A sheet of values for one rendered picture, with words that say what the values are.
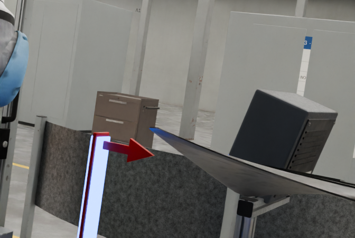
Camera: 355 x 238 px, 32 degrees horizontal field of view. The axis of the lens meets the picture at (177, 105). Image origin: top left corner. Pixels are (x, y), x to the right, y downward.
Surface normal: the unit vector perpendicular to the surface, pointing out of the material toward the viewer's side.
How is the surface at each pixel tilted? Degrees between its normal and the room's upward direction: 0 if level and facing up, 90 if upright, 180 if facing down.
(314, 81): 90
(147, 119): 90
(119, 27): 90
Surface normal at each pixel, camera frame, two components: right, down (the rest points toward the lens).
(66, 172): -0.72, -0.07
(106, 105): -0.43, -0.01
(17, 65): 0.60, -0.06
